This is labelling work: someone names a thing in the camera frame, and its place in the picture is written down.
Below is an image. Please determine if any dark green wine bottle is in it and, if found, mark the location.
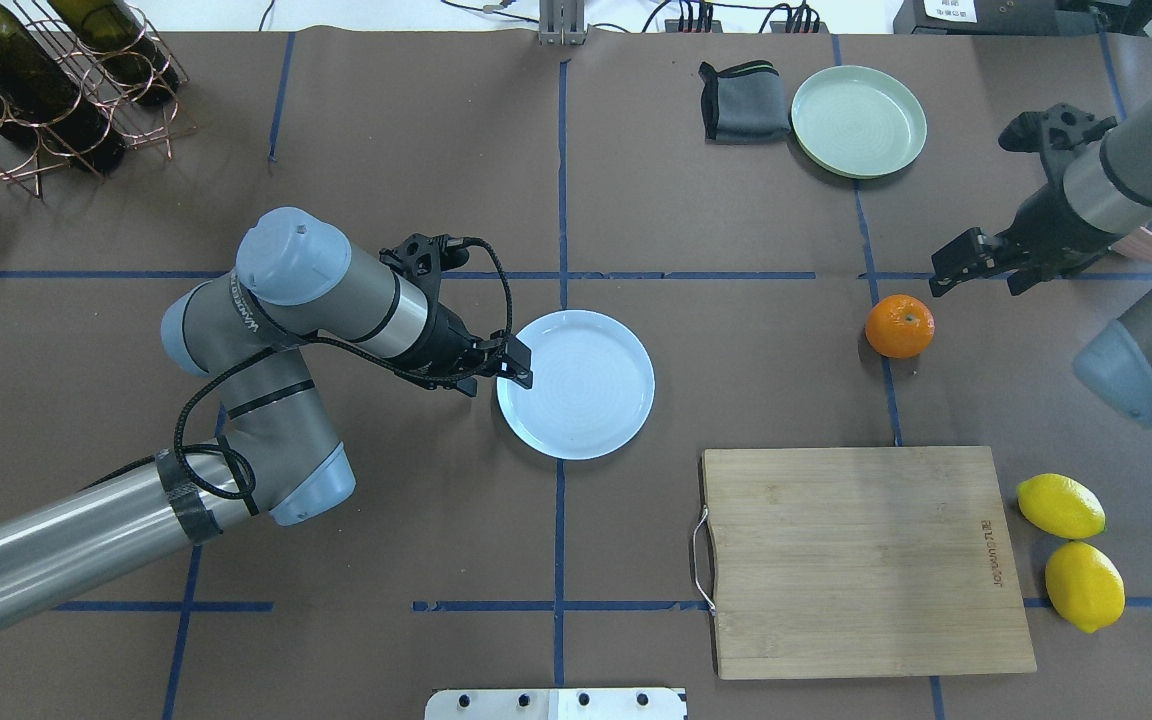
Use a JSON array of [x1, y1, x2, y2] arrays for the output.
[[0, 3, 127, 176]]

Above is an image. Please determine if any pale green plate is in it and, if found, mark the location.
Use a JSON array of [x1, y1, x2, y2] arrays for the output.
[[790, 65, 929, 179]]

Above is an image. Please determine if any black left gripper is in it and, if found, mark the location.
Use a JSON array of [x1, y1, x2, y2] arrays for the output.
[[381, 234, 535, 397]]

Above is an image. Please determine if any yellow lemon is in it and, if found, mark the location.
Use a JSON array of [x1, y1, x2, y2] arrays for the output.
[[1043, 541, 1126, 634], [1016, 473, 1107, 541]]

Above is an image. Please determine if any grey metal camera post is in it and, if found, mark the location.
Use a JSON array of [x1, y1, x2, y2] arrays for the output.
[[538, 0, 588, 47]]

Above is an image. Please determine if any copper wire wine rack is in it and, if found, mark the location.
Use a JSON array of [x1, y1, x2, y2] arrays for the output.
[[0, 1, 200, 197]]

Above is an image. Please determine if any grey folded cloth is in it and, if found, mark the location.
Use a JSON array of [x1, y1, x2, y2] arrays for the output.
[[698, 60, 791, 145]]

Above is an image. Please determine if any black power strip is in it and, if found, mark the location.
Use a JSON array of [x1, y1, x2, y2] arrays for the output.
[[641, 1, 828, 35]]

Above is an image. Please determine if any light blue plate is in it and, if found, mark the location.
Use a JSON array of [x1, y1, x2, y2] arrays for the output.
[[495, 309, 655, 460]]

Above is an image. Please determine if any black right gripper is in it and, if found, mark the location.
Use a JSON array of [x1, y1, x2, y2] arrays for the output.
[[929, 103, 1117, 300]]

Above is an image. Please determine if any wooden cutting board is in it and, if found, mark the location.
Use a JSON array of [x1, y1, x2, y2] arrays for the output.
[[700, 446, 1037, 682]]

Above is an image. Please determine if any orange fruit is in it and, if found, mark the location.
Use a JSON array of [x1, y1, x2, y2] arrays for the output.
[[864, 293, 935, 359]]

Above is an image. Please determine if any lower yellow lemon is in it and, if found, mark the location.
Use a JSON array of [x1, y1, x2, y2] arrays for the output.
[[1043, 541, 1126, 634]]

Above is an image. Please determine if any upper yellow lemon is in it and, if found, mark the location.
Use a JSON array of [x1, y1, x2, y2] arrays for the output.
[[1016, 473, 1107, 541]]

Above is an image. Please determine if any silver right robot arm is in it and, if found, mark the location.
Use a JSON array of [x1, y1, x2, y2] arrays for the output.
[[929, 99, 1152, 429]]

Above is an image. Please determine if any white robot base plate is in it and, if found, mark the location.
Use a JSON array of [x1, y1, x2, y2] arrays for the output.
[[424, 687, 689, 719]]

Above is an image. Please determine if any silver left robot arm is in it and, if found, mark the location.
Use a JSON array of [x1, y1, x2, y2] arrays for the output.
[[0, 209, 532, 632]]

